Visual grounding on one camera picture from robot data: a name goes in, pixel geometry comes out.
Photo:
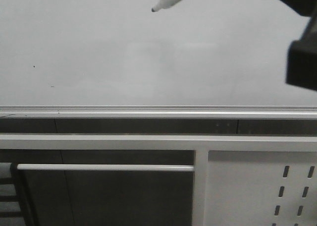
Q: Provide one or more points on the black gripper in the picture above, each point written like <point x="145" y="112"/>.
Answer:
<point x="302" y="54"/>

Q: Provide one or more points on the white perforated metal panel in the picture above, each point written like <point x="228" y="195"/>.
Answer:
<point x="261" y="189"/>

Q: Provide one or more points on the white horizontal metal bar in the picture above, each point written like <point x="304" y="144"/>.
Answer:
<point x="84" y="167"/>

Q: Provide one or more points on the white metal stand frame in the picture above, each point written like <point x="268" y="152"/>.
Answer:
<point x="199" y="143"/>

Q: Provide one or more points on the white whiteboard with aluminium frame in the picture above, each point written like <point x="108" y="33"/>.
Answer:
<point x="199" y="57"/>

